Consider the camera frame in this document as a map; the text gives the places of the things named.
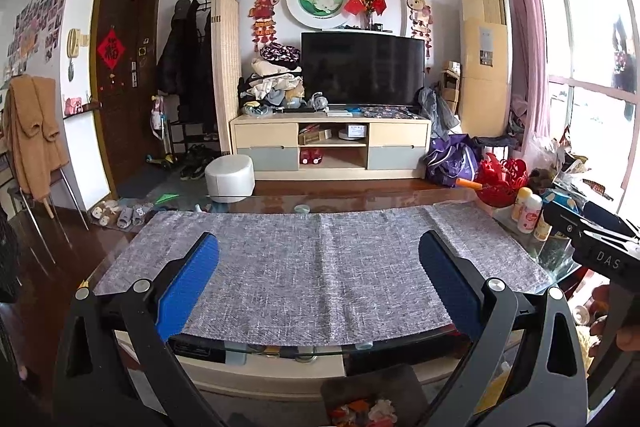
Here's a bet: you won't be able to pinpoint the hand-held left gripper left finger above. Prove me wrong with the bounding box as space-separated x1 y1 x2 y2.
52 232 236 427

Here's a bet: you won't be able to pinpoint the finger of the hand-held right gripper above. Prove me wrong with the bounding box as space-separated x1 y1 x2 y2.
542 199 640 254
582 200 640 237

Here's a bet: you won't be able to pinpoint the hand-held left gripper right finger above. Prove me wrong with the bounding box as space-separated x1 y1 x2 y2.
417 230 594 427

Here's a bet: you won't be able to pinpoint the dark trash bin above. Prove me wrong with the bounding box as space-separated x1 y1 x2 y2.
320 363 437 427

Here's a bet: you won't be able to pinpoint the person's right hand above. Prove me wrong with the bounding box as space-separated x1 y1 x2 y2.
589 283 640 352

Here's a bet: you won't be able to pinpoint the blue packet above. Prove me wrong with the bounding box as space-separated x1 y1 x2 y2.
542 189 581 214

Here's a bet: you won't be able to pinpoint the white bottle yellow print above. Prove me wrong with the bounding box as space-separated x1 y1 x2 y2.
532 207 554 243

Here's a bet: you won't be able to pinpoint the white bottle red print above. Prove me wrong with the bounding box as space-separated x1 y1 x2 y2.
515 187 543 234

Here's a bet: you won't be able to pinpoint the black device under table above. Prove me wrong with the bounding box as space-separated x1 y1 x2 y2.
167 337 227 364

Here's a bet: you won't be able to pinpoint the red plastic basket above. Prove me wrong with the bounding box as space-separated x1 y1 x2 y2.
475 152 529 208

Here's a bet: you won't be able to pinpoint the yellow towel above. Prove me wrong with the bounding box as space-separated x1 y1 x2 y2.
575 323 601 359

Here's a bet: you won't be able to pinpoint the group of slippers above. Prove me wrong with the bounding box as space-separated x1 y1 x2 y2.
90 201 152 229

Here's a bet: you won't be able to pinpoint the white round stool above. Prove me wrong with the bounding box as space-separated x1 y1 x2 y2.
205 154 256 202

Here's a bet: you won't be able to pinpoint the purple bag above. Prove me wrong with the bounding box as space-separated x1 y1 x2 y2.
425 134 482 186

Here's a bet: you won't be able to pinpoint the grey table runner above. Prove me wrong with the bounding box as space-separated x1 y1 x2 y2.
92 202 553 349

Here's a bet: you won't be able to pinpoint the shoe rack with shoes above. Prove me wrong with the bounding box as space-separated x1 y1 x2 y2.
167 119 222 181

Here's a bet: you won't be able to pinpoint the metal chair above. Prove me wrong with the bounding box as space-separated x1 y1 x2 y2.
7 157 92 254

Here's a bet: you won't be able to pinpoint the window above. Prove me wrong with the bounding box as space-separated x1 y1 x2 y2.
530 0 640 220

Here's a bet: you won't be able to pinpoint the child scooter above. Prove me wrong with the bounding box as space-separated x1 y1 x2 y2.
146 96 177 168

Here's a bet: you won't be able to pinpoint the beige TV cabinet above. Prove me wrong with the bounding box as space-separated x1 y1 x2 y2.
229 109 432 182

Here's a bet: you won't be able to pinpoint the standing air conditioner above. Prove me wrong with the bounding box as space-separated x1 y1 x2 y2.
460 0 514 138

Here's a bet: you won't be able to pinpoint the grey clothing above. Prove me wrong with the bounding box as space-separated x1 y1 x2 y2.
417 87 459 138

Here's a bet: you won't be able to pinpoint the cardboard boxes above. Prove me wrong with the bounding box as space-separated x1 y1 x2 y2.
440 61 464 118

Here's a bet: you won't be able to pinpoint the white box in cabinet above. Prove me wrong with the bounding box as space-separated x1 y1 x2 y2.
337 124 369 143

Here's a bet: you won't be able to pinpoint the black object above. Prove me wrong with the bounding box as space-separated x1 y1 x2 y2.
0 207 22 304

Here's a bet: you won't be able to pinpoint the pink curtain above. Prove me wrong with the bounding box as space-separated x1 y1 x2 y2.
494 0 552 148

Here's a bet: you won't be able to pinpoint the brown door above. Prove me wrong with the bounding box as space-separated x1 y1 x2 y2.
91 0 164 198

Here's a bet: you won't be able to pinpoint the pile of clothes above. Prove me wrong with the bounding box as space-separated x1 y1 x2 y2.
239 43 307 116

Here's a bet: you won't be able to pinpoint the brown robe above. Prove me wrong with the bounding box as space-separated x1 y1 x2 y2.
4 76 69 201

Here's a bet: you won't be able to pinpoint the beige folding screen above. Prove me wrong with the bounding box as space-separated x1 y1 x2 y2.
210 0 244 156

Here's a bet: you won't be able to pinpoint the black coats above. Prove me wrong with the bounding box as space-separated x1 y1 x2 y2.
156 0 219 124

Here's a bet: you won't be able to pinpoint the black television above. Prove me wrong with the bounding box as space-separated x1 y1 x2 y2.
300 31 427 108

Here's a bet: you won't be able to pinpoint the pink hanging ornament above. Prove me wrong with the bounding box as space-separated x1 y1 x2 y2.
406 0 434 58

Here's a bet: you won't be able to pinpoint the red paper door decoration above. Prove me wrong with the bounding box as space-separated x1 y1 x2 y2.
96 34 127 70

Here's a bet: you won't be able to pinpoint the red fish hanging ornament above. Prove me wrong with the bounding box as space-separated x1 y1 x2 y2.
248 0 281 54

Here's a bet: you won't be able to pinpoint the vase with flags and sunflower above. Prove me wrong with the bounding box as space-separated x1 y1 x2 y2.
342 0 389 30

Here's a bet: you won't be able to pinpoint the wall intercom phone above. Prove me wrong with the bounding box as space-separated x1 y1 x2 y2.
67 28 90 58

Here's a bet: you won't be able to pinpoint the wall of photos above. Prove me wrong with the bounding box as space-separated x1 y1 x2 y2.
5 0 69 76

